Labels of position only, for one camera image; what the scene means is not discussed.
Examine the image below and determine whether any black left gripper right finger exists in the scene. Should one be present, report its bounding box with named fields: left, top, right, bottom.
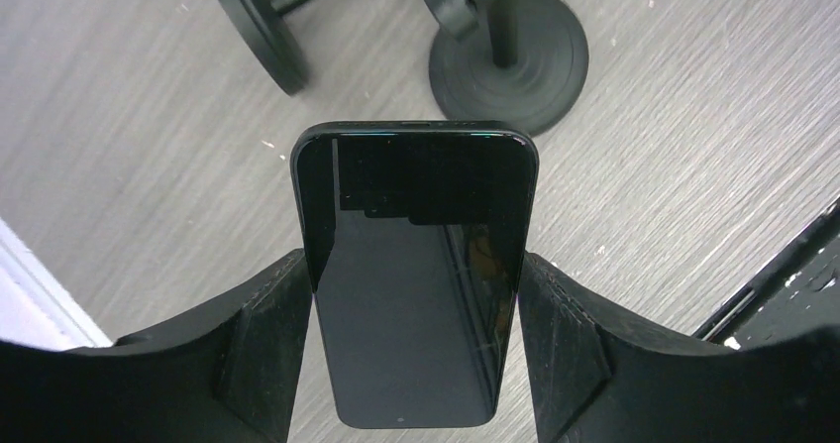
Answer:
left=518, top=253, right=839, bottom=442

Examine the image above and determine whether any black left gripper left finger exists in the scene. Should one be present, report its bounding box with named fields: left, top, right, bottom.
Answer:
left=1, top=250, right=312, bottom=442

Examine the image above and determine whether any black smartphone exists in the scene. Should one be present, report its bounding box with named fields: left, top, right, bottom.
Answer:
left=290, top=121, right=539, bottom=429

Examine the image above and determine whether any black phone stand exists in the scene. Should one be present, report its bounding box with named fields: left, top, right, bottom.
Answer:
left=423, top=0, right=589, bottom=137
left=218, top=0, right=312, bottom=96

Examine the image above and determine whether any lying black phone stand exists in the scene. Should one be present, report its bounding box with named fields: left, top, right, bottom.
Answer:
left=218, top=0, right=312, bottom=96

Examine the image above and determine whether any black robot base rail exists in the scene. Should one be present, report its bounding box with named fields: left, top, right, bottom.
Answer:
left=692, top=201, right=839, bottom=350

